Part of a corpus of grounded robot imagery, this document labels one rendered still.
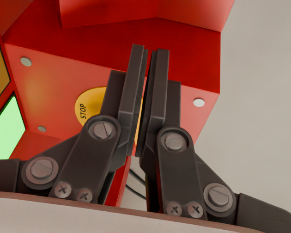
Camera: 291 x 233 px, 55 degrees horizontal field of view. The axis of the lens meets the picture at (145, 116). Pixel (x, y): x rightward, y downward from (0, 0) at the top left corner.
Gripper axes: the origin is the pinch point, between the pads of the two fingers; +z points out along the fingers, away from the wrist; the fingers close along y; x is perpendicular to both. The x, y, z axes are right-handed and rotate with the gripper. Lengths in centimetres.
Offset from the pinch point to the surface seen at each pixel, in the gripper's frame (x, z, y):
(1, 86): -6.7, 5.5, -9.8
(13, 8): -16.0, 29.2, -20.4
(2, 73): -5.9, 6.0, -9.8
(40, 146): -45, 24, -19
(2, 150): -11.7, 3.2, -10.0
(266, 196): -154, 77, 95
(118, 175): -127, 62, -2
